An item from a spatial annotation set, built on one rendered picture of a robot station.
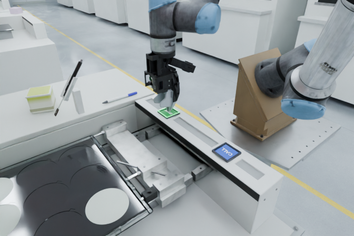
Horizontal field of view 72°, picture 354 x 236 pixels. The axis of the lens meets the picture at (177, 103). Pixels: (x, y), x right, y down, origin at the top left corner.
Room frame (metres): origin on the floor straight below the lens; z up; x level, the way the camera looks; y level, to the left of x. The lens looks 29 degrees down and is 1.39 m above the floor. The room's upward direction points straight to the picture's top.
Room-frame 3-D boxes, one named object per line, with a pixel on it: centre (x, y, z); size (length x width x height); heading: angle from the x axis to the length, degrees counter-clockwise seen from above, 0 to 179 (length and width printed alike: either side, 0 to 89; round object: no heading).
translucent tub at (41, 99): (0.73, 0.46, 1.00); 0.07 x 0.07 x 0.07; 19
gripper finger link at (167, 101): (0.68, 0.03, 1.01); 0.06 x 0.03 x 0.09; 128
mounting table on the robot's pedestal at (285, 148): (0.88, -0.37, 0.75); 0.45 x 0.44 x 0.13; 128
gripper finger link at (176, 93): (0.69, 0.01, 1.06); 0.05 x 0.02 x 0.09; 38
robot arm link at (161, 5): (0.70, 0.04, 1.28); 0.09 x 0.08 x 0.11; 67
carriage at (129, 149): (0.58, 0.12, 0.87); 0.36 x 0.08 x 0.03; 38
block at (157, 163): (0.52, 0.07, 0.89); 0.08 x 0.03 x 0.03; 128
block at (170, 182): (0.46, 0.02, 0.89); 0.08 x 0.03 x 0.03; 128
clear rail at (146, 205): (0.52, 0.17, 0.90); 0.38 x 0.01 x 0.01; 38
